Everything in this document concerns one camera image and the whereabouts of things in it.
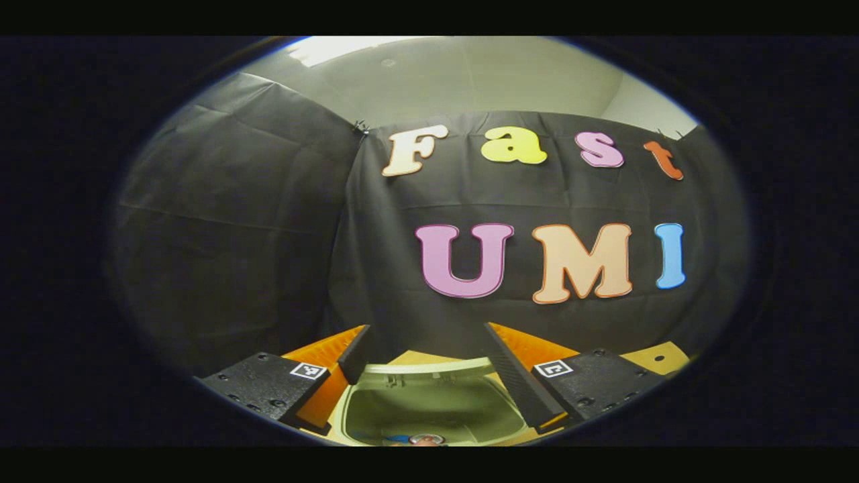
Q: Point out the blue paper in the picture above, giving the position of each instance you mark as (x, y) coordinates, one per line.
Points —
(398, 439)

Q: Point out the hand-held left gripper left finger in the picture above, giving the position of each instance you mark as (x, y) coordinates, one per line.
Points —
(354, 355)

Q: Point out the red pop can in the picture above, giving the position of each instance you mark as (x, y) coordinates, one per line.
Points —
(427, 441)

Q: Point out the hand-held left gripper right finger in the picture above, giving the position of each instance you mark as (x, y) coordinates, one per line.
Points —
(520, 386)

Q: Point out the pale green desktop garbage bin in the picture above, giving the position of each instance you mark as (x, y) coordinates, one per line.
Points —
(429, 402)

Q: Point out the ceiling light panel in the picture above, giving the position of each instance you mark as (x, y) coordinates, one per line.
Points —
(356, 48)

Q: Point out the wooden desktop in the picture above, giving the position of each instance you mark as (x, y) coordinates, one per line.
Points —
(661, 359)

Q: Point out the black backdrop cloth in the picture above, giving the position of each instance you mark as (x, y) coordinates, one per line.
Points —
(268, 235)

